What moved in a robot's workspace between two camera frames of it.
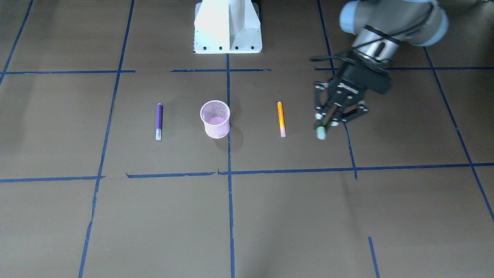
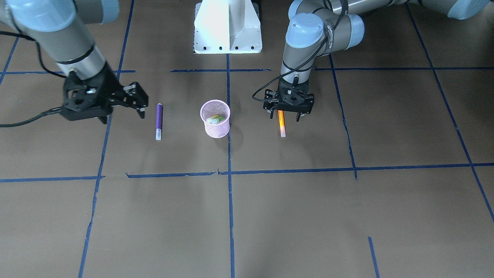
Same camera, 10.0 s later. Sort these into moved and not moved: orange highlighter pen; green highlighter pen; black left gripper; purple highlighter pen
Moved: green highlighter pen; black left gripper
Not moved: orange highlighter pen; purple highlighter pen
